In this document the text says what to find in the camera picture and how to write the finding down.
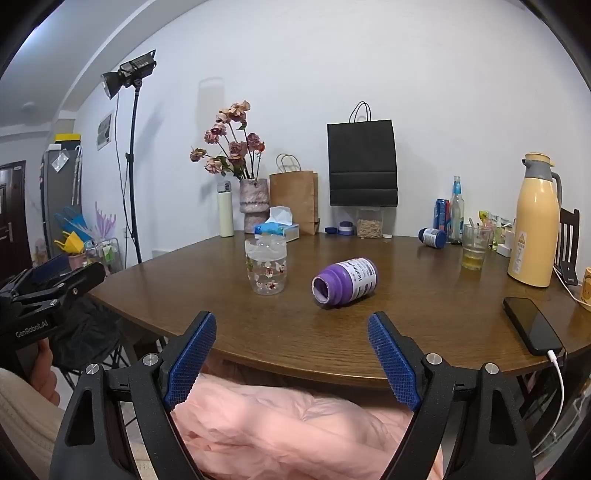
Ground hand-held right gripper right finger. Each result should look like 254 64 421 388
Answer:
367 311 536 480

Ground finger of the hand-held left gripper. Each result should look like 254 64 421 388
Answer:
0 255 71 298
10 262 106 315

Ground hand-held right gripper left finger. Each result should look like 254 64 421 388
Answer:
48 311 218 480

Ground purple plastic bottle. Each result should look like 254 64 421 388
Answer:
311 257 378 309

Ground person's left forearm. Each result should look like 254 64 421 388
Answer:
0 367 65 480

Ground clear floral cup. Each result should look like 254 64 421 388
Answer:
244 235 288 295

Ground person's left hand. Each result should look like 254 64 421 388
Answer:
25 339 62 408

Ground black fabric stool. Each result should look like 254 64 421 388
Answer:
51 295 140 389

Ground blue plastic hangers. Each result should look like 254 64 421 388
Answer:
54 206 93 241

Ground purple plastic hangers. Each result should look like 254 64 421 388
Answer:
95 200 119 241

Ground dark brown door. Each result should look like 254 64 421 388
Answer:
0 161 27 282

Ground grey refrigerator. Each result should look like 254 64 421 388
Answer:
41 143 84 259

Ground pink quilted jacket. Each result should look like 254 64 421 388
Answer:
170 360 445 480

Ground blue pill bottle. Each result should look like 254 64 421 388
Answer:
418 227 448 249

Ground drinking glass with yellow liquid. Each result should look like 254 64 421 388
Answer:
462 224 493 271

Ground clear jar of oats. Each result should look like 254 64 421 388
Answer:
355 206 384 239

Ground black smartphone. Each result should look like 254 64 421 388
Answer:
502 296 565 357

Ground white thermos bottle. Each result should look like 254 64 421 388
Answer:
217 181 234 238

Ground blue drink can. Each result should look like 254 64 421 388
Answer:
433 198 451 233

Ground clear glass bottle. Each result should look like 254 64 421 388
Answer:
449 176 465 245

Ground white charger block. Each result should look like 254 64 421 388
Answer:
496 228 517 257

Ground tissue box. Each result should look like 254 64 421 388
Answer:
268 206 301 243

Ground yellow green snack packet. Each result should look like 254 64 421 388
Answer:
478 210 514 245

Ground pink ceramic vase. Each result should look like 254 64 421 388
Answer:
239 178 270 234

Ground brown paper bag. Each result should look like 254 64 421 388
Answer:
269 154 320 236

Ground yellow thermos jug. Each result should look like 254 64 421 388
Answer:
507 152 564 288

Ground black paper bag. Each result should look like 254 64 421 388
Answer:
327 101 399 208

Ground dried pink flowers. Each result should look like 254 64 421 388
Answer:
189 100 267 181

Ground dark wooden chair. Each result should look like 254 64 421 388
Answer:
554 208 582 283

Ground black studio light on stand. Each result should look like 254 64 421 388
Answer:
100 49 158 265

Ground wire storage rack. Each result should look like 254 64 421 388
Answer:
83 237 123 274

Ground wall poster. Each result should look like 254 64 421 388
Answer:
97 113 114 151

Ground white charging cable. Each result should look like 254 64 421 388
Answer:
531 350 568 457

